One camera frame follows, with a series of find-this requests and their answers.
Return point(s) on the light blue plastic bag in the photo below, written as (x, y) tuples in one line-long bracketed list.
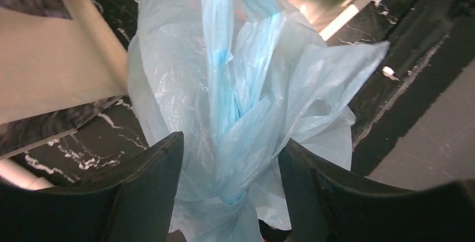
[(239, 79)]

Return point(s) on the beige canvas tote bag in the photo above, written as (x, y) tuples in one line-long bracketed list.
[(61, 65)]

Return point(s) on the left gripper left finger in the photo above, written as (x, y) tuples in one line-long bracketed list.
[(131, 203)]

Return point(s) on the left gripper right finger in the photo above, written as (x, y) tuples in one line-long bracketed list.
[(328, 203)]

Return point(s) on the white vegetable basket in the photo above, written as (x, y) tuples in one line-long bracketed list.
[(328, 16)]

